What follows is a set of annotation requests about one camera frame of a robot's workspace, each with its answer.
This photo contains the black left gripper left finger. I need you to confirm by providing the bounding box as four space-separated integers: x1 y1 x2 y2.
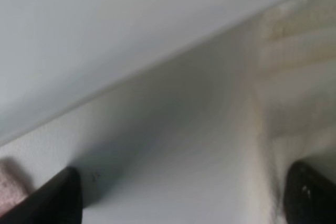
4 167 83 224

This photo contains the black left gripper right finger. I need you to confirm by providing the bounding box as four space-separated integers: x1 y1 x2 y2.
283 162 335 224

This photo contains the pink terry towel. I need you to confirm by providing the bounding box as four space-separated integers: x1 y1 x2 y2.
1 157 33 216

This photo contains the cream white terry towel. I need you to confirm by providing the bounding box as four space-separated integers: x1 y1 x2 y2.
247 0 335 223

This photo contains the white rectangular plastic tray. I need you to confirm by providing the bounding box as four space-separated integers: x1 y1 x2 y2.
0 0 336 146

